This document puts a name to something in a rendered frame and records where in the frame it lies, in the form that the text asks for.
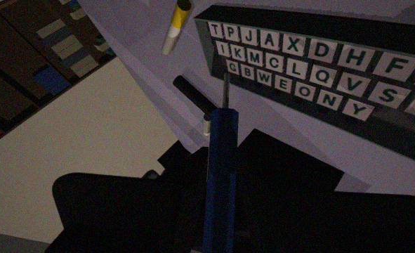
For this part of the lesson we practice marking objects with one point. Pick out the blue stylus with grey tip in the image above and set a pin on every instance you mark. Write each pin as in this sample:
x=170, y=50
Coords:
x=221, y=179

